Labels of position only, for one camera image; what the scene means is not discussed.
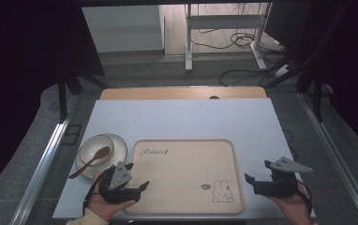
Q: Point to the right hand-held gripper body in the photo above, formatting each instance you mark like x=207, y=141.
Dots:
x=280, y=186

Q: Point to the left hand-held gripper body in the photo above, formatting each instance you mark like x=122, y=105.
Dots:
x=119, y=178

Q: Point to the person's right hand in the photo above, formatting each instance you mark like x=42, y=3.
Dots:
x=292, y=210

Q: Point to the person's left hand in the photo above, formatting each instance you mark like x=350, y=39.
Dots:
x=100, y=206

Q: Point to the white plate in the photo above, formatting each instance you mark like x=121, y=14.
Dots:
x=119, y=146

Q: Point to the brown wooden spoon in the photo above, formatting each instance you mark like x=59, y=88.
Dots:
x=100, y=153

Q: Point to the white bowl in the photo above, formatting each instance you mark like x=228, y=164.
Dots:
x=91, y=148

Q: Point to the beige tray with rabbit print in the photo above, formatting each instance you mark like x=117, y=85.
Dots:
x=183, y=175

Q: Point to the white table board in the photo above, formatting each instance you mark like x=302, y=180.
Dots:
x=180, y=120

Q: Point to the black metal stand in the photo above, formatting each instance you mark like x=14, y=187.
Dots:
x=63, y=97
x=317, y=93

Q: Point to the white power strip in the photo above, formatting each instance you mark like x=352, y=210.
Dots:
x=281, y=70

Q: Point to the black curtain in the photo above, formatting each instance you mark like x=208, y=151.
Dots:
x=21, y=78
x=355, y=68

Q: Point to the white panel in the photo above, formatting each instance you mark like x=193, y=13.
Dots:
x=122, y=28

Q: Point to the aluminium rail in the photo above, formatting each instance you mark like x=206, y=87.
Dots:
x=339, y=162
x=42, y=168

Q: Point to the black rectangular floor frame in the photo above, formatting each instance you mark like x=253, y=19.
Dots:
x=71, y=134

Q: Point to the white desk frame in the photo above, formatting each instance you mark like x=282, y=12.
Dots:
x=224, y=22

